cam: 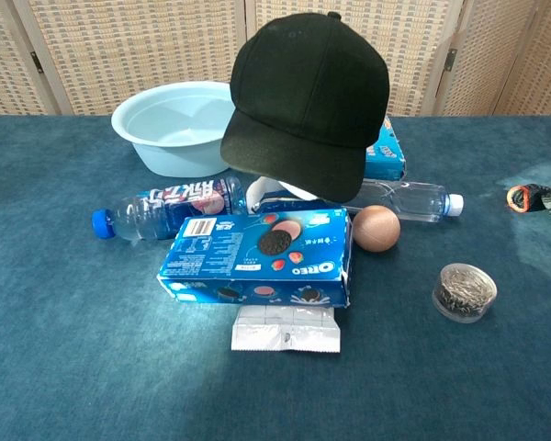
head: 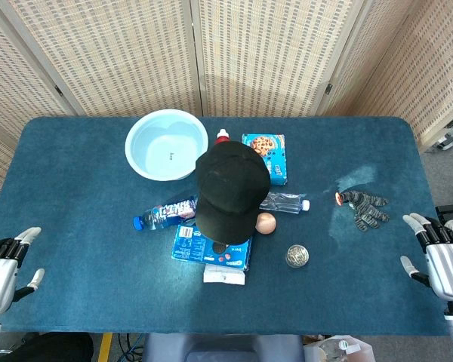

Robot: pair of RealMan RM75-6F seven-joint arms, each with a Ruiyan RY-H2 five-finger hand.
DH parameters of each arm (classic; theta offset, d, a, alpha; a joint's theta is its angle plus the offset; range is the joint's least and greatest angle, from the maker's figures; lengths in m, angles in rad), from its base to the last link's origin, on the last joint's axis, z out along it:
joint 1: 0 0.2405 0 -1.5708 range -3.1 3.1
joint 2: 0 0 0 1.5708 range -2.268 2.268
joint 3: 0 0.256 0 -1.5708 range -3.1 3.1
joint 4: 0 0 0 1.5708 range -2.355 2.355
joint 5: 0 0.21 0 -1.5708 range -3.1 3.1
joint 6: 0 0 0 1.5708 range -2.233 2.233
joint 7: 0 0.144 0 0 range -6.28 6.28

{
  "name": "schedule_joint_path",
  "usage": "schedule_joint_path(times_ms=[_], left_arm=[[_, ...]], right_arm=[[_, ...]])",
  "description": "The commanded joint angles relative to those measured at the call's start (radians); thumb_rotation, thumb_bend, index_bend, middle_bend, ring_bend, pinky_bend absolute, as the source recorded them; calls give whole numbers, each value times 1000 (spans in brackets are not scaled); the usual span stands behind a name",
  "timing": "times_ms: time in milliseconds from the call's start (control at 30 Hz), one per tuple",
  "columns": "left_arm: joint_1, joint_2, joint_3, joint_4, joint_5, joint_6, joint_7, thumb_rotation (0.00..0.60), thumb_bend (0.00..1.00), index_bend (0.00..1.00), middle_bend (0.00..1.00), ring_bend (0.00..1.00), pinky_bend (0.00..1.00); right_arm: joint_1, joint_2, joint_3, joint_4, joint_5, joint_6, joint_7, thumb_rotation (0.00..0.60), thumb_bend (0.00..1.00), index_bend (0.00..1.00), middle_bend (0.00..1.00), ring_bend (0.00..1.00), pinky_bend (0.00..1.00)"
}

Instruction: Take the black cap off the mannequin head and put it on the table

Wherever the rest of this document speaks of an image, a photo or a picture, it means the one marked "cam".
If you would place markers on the black baseball cap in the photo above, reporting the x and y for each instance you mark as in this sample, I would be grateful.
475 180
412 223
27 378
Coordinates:
303 92

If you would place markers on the white foam mannequin head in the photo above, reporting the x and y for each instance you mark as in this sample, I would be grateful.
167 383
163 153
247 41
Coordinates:
258 193

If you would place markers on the blue Oreo cookie box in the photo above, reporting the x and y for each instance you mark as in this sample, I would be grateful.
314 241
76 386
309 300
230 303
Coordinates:
211 248

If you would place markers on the brown ball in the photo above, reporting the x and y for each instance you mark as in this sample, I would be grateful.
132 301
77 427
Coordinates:
376 229

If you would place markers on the white foil packet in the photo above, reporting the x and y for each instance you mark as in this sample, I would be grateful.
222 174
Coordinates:
280 333

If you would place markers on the blue snack box orange print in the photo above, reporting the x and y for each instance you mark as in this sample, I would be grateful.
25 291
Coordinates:
388 161

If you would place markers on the light blue plastic basin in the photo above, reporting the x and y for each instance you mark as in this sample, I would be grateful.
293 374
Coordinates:
165 151

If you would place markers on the blue-capped labelled water bottle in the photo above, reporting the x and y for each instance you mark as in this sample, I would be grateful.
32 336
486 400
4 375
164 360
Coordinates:
138 216

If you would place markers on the clear white-capped plastic bottle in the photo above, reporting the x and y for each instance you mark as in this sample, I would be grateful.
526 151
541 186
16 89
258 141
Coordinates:
413 200

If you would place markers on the clear tub of metal clips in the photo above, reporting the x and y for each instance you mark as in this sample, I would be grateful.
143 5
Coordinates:
464 294

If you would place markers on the woven rattan folding screen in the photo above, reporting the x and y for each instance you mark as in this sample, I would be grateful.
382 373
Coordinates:
119 46

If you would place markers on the black screen hinge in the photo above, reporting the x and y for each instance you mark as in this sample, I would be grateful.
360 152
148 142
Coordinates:
37 62
450 59

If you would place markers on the teal tablecloth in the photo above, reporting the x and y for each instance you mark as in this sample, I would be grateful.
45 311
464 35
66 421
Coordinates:
73 367

